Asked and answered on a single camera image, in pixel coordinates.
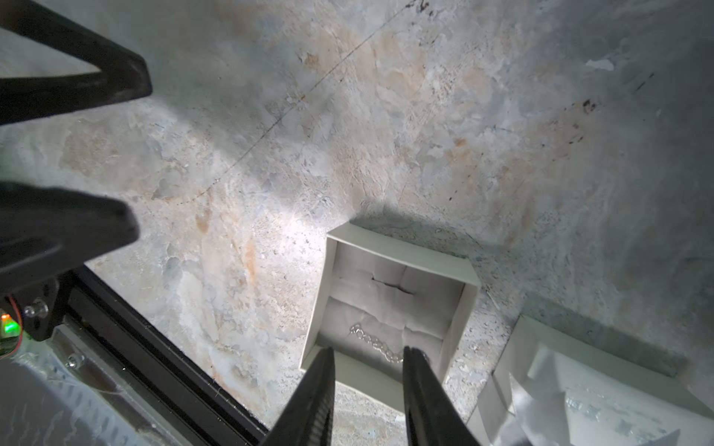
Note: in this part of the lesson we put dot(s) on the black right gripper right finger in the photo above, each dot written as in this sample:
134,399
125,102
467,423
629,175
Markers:
430,417

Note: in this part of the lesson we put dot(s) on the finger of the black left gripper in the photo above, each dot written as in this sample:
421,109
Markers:
47,231
122,75

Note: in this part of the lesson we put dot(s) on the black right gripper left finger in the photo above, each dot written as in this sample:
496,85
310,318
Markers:
308,417

